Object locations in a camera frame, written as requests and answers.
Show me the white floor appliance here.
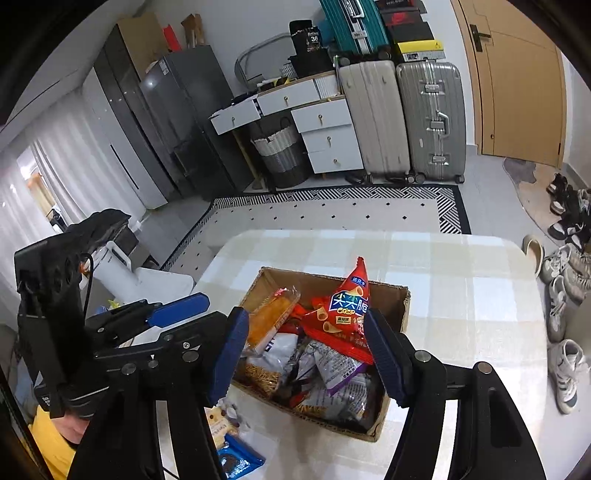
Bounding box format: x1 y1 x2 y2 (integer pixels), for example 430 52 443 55
90 240 139 301

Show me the red paper bag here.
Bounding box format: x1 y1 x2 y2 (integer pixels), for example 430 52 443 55
161 24 184 52

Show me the woven laundry basket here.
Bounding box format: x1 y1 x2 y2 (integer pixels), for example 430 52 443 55
249 117 310 188

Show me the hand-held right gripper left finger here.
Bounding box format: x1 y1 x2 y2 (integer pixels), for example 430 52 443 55
67 307 250 480

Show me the grey door mat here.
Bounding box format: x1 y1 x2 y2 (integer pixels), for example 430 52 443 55
502 157 578 241

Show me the beige slipper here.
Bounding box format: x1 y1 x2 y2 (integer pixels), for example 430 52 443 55
522 234 546 278

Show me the grey oval hoop frame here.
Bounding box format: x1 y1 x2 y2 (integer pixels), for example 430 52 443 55
235 32 296 88

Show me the person's left hand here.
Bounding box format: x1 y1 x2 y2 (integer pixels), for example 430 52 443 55
58 412 93 445

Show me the black white patterned rug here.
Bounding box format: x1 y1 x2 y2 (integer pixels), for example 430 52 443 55
159 185 472 287

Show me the orange stick snack packet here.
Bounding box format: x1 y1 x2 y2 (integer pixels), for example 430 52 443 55
238 362 283 398

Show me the brown cardboard box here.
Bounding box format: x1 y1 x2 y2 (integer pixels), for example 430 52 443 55
231 266 411 443

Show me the cream spotted snack packet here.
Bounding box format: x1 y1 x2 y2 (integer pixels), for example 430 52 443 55
205 406 241 450

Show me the white curtain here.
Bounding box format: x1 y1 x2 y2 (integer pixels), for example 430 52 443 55
0 115 153 324

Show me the white drawer dresser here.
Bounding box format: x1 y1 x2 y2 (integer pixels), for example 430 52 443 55
210 74 365 175

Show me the wooden door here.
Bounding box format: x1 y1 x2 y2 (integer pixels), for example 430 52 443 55
450 0 566 169

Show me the blue cookie packet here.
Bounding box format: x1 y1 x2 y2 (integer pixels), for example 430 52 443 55
215 434 267 480

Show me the silver suitcase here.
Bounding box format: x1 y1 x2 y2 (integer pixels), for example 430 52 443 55
396 60 467 183

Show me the black cable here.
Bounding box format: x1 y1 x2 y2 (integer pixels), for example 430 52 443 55
79 253 97 324

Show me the brown paper bag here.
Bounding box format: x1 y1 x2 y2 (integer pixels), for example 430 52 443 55
181 14 205 49

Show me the teal suitcase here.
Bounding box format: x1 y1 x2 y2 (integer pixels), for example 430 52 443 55
320 0 393 58

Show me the person's yellow clothing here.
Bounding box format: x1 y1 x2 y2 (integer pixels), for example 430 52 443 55
28 406 77 480

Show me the black printed bag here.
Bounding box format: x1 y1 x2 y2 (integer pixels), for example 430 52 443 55
289 19 322 57

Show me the beige suitcase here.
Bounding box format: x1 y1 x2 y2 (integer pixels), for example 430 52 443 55
337 59 414 183

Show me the pile of assorted shoes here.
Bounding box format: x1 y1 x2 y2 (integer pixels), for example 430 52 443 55
538 173 591 416

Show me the purple silver snack packet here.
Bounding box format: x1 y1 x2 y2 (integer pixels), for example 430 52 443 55
305 339 368 398

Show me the black storage box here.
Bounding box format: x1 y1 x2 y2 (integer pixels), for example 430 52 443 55
288 53 334 78

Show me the grey refrigerator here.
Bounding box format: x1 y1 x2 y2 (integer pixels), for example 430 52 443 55
139 45 257 201

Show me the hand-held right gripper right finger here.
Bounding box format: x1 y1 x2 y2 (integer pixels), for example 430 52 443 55
365 308 548 480

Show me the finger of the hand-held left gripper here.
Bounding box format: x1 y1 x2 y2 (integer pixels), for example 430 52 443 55
85 293 211 344
93 312 230 366

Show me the flat cardboard carton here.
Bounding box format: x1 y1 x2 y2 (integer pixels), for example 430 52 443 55
115 11 168 81

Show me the red triangular crisp packet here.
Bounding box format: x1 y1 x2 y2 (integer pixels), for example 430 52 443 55
300 256 377 365

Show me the white side table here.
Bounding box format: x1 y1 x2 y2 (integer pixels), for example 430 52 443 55
134 265 195 301

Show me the orange bread packet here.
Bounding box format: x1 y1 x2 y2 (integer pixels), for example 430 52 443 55
247 286 302 352

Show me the red black shoe box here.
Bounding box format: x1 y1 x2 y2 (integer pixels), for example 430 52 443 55
379 8 432 27

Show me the black door handle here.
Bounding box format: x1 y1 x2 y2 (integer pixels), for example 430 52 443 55
468 24 492 52

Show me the white blue snack packet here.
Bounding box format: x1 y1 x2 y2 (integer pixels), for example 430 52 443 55
244 333 301 370

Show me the tall grey white cabinet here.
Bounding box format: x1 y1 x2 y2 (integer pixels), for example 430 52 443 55
81 23 181 210

